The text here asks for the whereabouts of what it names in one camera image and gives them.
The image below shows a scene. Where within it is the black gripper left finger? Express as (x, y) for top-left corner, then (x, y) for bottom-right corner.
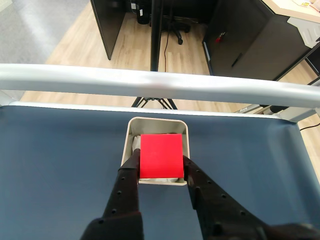
(79, 148), (145, 240)

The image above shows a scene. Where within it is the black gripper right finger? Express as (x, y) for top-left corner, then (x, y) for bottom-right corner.
(182, 154), (270, 240)

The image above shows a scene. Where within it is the red cube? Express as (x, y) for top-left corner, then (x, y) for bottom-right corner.
(139, 133), (185, 180)

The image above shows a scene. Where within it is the white square box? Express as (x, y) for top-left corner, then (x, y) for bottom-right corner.
(120, 116), (190, 188)

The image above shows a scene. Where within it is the black tripod stand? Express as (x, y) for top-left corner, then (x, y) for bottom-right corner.
(131, 0), (179, 111)

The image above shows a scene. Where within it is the black desk partition panel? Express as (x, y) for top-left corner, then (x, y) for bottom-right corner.
(89, 0), (129, 61)

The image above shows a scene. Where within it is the dark grey cabinet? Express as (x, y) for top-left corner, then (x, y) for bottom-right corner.
(201, 0), (319, 82)

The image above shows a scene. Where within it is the black office chair base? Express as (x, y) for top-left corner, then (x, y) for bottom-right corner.
(161, 13), (192, 46)

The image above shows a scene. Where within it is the black cylindrical container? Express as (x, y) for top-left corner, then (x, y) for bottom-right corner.
(136, 0), (152, 25)

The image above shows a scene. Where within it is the light wooden desk top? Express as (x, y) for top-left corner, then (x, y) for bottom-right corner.
(259, 0), (320, 25)

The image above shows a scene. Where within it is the silver metal cart rail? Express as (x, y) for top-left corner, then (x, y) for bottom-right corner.
(0, 63), (320, 123)

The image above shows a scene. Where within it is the black floor cable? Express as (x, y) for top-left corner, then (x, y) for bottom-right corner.
(299, 123), (320, 132)

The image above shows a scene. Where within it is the red floor cable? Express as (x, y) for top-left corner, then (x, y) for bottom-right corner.
(163, 31), (170, 73)

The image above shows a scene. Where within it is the grey desk bracket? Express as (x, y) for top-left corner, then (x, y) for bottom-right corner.
(286, 16), (320, 49)

